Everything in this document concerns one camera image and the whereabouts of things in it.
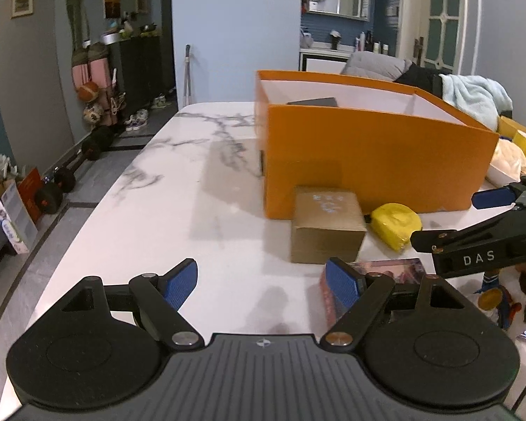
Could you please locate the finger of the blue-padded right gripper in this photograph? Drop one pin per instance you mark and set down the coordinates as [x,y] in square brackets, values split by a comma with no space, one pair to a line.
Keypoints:
[496,197]

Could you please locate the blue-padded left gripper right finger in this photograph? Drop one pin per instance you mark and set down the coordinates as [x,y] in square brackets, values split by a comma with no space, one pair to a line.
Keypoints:
[363,297]

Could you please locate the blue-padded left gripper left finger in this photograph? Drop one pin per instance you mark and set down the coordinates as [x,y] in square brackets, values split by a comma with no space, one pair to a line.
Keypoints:
[158,299]

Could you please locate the rooster plush toy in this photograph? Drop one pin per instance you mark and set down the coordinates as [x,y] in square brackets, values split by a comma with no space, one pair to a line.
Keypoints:
[502,298]

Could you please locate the small gold cardboard box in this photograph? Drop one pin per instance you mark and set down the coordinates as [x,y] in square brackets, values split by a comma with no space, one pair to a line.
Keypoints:
[327,222]

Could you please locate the yellow tape measure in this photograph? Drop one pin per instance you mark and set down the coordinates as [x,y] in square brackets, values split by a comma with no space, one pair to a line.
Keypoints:
[394,224]

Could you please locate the white bowl of buns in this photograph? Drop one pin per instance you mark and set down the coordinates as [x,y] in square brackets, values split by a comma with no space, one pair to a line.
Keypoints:
[507,165]

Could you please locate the light blue fluffy towel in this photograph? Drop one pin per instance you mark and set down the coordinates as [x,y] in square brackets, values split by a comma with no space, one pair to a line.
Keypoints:
[483,99]

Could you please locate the large orange cardboard box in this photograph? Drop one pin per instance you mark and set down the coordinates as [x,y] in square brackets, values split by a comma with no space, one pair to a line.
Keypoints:
[386,142]

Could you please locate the black jacket on chair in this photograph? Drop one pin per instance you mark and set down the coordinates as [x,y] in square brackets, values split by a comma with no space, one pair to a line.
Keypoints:
[427,79]

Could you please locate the black dumbbell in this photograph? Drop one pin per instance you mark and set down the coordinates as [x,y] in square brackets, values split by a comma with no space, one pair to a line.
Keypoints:
[49,197]

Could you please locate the grey padded jacket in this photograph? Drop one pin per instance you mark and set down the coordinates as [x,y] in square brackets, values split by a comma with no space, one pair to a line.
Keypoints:
[366,64]

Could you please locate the dark flat box inside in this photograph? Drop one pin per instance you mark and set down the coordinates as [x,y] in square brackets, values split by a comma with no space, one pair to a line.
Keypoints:
[316,102]

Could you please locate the green panelled door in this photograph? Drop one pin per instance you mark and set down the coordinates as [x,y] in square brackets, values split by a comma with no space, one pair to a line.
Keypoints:
[440,23]

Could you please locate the basketball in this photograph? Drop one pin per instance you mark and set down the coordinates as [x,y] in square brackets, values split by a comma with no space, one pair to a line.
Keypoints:
[88,92]

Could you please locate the black shoe cabinet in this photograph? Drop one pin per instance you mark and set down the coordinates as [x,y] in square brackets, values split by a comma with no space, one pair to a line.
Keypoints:
[139,70]

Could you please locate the framed picture left wall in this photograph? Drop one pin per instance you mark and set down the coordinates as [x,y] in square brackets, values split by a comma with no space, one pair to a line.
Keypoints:
[21,8]

